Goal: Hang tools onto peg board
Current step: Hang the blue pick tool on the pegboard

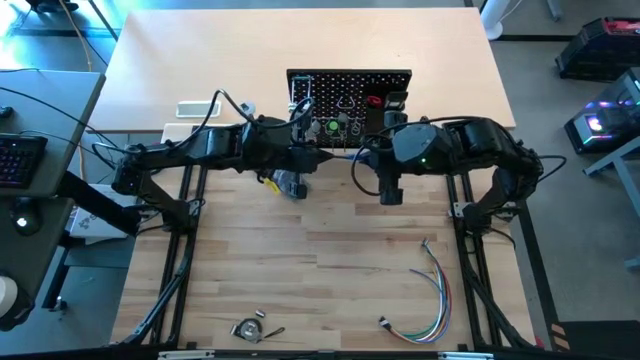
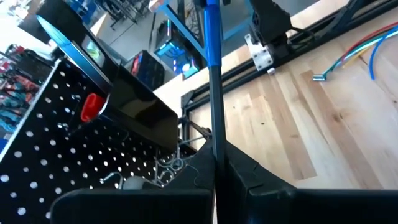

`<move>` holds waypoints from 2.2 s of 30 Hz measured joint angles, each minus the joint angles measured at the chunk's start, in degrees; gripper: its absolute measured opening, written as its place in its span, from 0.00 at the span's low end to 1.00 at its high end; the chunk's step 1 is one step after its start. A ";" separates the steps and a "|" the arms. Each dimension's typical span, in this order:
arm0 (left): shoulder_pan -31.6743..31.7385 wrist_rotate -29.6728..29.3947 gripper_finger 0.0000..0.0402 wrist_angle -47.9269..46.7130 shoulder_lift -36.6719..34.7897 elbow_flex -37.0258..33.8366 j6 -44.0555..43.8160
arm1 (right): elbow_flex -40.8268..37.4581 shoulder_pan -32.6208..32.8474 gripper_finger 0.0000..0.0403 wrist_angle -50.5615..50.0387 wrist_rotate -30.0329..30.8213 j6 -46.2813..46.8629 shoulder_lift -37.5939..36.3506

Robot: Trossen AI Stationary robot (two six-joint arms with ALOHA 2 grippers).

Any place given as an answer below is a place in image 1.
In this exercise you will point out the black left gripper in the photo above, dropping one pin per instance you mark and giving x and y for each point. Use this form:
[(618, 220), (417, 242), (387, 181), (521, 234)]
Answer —
[(298, 192)]

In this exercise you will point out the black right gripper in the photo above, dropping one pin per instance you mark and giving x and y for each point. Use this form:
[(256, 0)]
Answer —
[(391, 195)]

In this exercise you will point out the black tape measure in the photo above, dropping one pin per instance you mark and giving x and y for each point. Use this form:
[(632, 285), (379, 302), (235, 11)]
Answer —
[(247, 330)]

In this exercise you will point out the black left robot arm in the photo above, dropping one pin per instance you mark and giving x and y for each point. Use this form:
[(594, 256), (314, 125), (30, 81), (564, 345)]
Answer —
[(200, 147)]

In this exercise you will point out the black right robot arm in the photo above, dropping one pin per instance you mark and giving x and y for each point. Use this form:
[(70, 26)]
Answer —
[(480, 145)]

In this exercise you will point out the black pegboard storage bin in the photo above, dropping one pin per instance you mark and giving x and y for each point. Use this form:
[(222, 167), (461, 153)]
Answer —
[(375, 127)]

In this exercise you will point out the black metal pegboard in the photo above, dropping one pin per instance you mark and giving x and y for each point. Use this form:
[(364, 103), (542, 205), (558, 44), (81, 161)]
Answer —
[(350, 82)]

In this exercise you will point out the long double prong hook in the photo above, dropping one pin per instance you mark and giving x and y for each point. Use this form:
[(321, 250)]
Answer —
[(302, 80)]

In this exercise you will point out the small grey round device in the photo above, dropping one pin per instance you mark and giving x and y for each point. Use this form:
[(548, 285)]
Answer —
[(248, 106)]

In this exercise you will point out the white rectangular tray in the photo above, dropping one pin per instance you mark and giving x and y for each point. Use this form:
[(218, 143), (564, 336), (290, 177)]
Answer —
[(195, 109)]

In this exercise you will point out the chrome socket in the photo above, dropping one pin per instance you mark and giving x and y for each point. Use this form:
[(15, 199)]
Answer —
[(260, 314)]

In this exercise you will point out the silver aluminium extrusion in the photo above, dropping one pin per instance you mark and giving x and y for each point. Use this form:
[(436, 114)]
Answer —
[(185, 354), (465, 356)]

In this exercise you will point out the computer case with lights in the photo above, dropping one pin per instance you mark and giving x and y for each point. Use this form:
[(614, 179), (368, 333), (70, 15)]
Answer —
[(600, 125)]

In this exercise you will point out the black equipment case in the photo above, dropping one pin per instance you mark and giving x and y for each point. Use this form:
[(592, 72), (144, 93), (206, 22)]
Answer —
[(600, 50)]

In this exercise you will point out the grey office desk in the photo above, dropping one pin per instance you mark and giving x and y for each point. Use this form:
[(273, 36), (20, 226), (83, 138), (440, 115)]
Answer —
[(60, 115)]

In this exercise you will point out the black ramp with orange stripes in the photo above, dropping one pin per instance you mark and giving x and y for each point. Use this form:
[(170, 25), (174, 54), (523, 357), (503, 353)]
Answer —
[(600, 342)]

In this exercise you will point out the dark grey desk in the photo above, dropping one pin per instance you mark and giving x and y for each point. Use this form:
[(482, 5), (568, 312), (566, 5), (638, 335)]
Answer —
[(45, 260)]

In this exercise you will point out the black keyboard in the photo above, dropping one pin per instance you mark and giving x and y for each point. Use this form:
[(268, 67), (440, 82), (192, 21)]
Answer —
[(20, 160)]

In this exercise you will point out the black computer mouse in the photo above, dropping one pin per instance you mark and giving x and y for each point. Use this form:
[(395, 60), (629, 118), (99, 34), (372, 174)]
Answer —
[(4, 111), (25, 217)]

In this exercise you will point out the white tape roll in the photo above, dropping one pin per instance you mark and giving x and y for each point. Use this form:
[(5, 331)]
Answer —
[(7, 295)]

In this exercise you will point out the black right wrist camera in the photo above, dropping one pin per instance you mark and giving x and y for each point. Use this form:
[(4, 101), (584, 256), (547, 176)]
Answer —
[(384, 159)]

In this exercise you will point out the black aluminium frame rail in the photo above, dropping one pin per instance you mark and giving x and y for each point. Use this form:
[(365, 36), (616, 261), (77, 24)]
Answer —
[(225, 60)]

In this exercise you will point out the white pedestal base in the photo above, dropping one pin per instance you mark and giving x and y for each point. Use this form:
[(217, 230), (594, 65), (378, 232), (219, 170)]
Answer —
[(500, 27)]

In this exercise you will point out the grey table leg frame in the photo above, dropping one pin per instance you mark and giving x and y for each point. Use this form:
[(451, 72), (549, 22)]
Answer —
[(625, 175)]

